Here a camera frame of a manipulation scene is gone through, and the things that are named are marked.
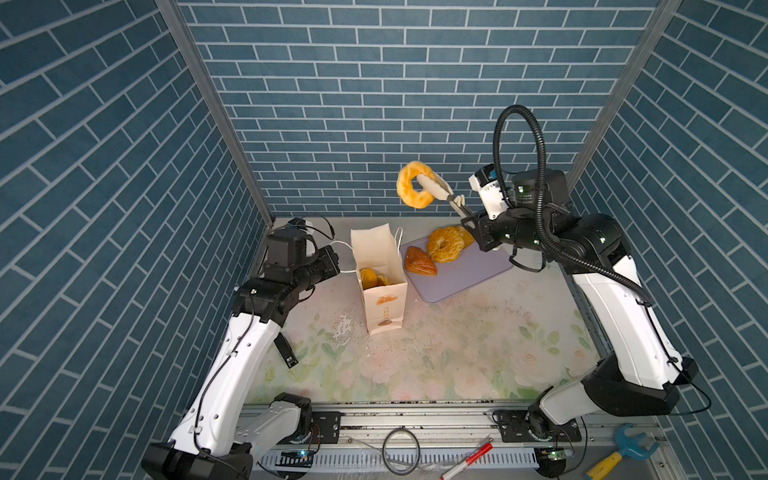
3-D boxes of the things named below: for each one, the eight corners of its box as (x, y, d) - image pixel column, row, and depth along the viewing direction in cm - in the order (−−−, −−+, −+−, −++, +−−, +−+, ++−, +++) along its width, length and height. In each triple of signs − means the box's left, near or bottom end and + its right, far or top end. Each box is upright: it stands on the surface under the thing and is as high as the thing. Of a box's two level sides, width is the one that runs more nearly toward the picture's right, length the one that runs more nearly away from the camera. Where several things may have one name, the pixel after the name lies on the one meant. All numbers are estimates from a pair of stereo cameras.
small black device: (290, 368, 85) (286, 364, 82) (276, 343, 90) (272, 337, 87) (299, 362, 86) (295, 357, 83) (285, 337, 91) (281, 331, 88)
